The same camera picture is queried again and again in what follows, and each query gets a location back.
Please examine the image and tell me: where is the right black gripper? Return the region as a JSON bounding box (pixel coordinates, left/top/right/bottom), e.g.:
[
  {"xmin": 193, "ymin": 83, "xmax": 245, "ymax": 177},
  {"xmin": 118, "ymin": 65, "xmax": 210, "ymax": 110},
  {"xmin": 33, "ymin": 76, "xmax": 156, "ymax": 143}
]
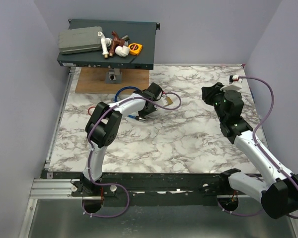
[{"xmin": 202, "ymin": 82, "xmax": 231, "ymax": 122}]

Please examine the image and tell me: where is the blue cable lock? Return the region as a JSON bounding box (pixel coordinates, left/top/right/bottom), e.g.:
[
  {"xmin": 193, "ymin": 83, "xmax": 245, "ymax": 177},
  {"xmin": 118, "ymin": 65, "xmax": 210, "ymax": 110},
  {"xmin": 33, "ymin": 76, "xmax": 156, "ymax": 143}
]
[{"xmin": 114, "ymin": 86, "xmax": 148, "ymax": 122}]

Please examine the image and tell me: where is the white pipe elbow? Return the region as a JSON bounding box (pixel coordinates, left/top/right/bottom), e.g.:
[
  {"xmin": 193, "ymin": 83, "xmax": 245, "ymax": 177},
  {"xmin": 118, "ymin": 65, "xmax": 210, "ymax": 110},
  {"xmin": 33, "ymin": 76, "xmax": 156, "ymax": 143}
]
[{"xmin": 115, "ymin": 45, "xmax": 130, "ymax": 57}]

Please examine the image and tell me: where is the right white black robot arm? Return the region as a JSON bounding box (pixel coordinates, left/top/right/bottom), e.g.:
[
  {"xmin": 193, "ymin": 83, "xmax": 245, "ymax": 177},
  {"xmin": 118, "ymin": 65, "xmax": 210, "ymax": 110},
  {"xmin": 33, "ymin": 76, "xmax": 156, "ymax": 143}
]
[{"xmin": 201, "ymin": 83, "xmax": 298, "ymax": 219}]

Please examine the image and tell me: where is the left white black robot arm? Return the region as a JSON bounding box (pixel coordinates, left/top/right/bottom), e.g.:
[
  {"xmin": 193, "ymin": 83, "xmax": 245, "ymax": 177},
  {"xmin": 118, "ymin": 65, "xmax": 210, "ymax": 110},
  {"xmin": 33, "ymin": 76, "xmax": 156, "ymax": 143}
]
[{"xmin": 79, "ymin": 83, "xmax": 163, "ymax": 196}]

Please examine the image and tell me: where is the yellow tape measure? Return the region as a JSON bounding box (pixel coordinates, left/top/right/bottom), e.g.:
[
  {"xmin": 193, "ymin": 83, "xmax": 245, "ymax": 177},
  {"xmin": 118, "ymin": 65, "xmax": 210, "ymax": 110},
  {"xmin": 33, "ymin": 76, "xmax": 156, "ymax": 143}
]
[{"xmin": 128, "ymin": 43, "xmax": 143, "ymax": 56}]

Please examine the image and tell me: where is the dark rack server unit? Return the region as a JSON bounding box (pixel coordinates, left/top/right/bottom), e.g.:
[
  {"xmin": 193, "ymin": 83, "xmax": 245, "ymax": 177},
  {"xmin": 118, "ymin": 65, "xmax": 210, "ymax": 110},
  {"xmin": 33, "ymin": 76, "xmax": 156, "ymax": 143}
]
[{"xmin": 57, "ymin": 19, "xmax": 157, "ymax": 70}]

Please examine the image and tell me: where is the small black object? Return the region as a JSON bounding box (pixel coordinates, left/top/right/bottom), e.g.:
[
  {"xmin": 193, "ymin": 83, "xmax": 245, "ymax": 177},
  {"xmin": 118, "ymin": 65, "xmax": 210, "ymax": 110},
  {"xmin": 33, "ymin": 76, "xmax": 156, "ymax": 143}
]
[{"xmin": 121, "ymin": 35, "xmax": 130, "ymax": 41}]

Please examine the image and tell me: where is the brown tap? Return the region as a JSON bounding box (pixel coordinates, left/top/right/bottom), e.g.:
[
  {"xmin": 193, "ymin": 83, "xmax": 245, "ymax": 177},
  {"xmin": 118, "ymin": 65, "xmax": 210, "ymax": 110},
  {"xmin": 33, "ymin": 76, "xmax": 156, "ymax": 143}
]
[{"xmin": 109, "ymin": 31, "xmax": 125, "ymax": 57}]

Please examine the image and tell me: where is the wooden board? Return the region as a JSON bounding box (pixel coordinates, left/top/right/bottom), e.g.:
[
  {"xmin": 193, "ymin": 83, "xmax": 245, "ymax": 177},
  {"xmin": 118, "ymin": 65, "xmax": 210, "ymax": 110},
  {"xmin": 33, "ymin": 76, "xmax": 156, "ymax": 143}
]
[{"xmin": 75, "ymin": 67, "xmax": 149, "ymax": 94}]

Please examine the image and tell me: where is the white pipe faucet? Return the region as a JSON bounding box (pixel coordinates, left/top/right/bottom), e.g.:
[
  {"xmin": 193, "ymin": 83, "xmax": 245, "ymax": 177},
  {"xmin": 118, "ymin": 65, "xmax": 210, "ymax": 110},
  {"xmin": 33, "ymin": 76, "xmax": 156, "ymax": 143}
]
[{"xmin": 97, "ymin": 31, "xmax": 113, "ymax": 59}]

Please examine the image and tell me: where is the grey plastic case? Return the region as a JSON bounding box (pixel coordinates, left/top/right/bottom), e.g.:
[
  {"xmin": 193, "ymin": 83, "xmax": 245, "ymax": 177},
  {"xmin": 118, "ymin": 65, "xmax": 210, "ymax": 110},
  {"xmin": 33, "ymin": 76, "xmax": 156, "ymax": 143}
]
[{"xmin": 58, "ymin": 26, "xmax": 102, "ymax": 55}]

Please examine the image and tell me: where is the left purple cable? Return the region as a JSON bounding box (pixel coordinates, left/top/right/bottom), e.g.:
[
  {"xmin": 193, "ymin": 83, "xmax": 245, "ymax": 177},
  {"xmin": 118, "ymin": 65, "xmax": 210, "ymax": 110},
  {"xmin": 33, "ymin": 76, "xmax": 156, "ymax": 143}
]
[{"xmin": 83, "ymin": 92, "xmax": 182, "ymax": 219}]

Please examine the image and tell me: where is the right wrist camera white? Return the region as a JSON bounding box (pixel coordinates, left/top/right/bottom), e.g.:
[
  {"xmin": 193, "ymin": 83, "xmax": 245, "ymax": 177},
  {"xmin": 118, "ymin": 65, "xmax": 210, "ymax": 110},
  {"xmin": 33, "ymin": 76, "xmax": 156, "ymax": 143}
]
[{"xmin": 220, "ymin": 75, "xmax": 243, "ymax": 91}]

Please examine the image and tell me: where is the grey metal bracket stand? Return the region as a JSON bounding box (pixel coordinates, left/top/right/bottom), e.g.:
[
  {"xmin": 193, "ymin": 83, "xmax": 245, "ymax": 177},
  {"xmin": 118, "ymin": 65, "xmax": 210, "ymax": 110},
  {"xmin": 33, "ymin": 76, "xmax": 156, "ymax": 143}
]
[{"xmin": 105, "ymin": 68, "xmax": 122, "ymax": 84}]

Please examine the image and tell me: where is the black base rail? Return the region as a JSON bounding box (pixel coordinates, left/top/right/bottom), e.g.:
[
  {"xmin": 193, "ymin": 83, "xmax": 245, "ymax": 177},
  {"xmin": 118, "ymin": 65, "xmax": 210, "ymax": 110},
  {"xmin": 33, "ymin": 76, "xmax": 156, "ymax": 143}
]
[{"xmin": 40, "ymin": 170, "xmax": 242, "ymax": 209}]

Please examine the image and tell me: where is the aluminium extrusion rail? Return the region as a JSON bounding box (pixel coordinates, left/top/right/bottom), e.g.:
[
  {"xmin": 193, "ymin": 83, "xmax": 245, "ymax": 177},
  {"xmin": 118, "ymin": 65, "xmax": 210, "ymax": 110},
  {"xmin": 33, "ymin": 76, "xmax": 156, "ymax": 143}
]
[{"xmin": 29, "ymin": 178, "xmax": 75, "ymax": 199}]

